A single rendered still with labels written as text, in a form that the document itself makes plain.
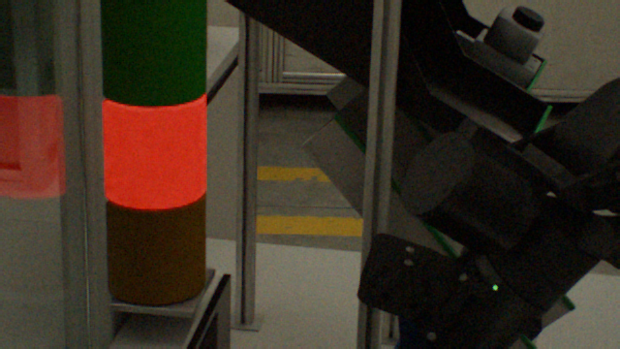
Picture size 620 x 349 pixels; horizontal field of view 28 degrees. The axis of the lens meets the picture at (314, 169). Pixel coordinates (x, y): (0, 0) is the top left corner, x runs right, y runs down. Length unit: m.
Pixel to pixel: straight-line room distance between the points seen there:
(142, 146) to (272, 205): 3.46
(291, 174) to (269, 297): 2.80
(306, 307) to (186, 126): 0.92
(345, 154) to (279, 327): 0.45
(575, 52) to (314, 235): 1.62
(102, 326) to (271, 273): 0.95
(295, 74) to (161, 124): 4.32
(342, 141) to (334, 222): 2.89
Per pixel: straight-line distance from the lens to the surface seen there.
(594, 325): 1.51
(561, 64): 5.01
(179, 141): 0.58
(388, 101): 0.97
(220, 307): 0.67
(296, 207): 4.01
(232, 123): 2.64
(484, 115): 1.07
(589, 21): 4.98
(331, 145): 1.03
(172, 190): 0.58
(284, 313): 1.47
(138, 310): 0.61
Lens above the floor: 1.54
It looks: 21 degrees down
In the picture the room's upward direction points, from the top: 2 degrees clockwise
